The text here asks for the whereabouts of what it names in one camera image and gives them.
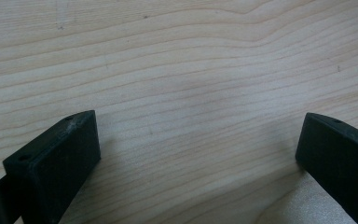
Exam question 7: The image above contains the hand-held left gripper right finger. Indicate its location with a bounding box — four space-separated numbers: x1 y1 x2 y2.
295 111 358 224

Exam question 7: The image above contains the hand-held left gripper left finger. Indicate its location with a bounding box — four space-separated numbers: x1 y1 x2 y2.
2 109 103 224

